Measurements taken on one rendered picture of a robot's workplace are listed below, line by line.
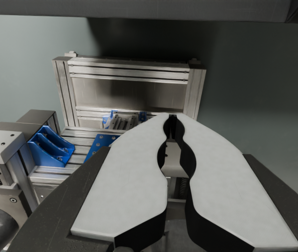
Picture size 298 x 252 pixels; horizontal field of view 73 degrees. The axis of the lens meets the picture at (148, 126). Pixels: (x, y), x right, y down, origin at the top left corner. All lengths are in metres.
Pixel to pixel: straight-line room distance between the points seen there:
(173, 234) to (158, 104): 0.87
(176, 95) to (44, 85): 0.94
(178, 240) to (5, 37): 1.52
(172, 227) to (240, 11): 0.44
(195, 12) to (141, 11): 0.09
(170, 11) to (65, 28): 1.13
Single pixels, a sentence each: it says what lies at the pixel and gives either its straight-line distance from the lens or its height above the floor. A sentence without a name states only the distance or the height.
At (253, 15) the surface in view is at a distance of 0.40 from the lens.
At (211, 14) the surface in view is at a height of 0.95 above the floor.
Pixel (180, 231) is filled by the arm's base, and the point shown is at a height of 1.07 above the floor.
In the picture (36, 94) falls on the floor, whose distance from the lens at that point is 1.71.
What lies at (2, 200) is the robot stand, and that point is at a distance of 0.61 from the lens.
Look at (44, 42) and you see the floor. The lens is 1.54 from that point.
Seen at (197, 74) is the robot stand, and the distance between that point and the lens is 1.17.
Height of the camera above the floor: 1.33
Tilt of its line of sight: 58 degrees down
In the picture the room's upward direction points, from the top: 174 degrees counter-clockwise
